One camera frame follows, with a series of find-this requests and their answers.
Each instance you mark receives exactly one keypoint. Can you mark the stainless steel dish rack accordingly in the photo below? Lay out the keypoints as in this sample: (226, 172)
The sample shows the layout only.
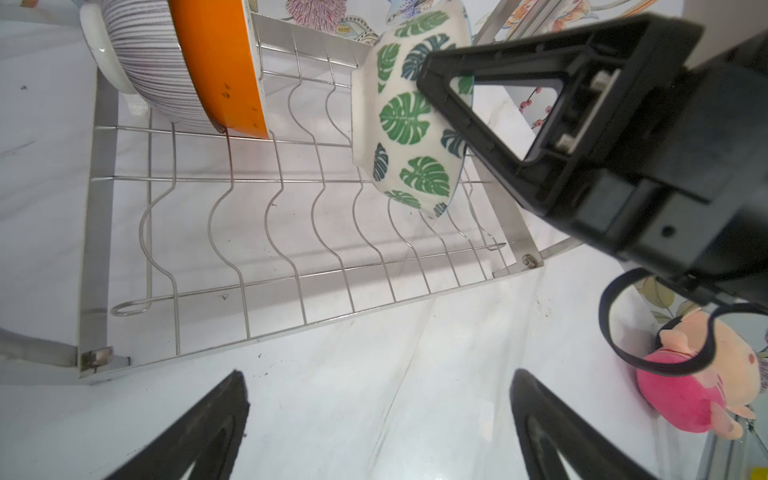
(128, 240)

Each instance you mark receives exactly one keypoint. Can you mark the white bowl orange outside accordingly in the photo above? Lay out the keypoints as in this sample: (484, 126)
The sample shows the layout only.
(218, 41)

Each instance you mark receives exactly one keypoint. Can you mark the pink plush pig toy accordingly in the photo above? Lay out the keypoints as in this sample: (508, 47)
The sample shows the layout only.
(707, 400)

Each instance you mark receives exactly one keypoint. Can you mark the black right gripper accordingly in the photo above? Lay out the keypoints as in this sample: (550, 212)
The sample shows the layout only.
(604, 132)

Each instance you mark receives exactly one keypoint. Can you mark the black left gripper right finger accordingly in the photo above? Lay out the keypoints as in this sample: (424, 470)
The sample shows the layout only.
(551, 435)

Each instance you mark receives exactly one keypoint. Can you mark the green leaf pattern bowl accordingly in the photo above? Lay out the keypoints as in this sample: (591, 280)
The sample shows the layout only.
(407, 149)

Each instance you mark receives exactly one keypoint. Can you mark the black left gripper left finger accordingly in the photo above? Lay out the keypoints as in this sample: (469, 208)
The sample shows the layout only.
(202, 444)

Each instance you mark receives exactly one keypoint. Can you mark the grey striped bowl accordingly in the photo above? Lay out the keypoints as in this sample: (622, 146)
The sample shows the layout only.
(135, 47)

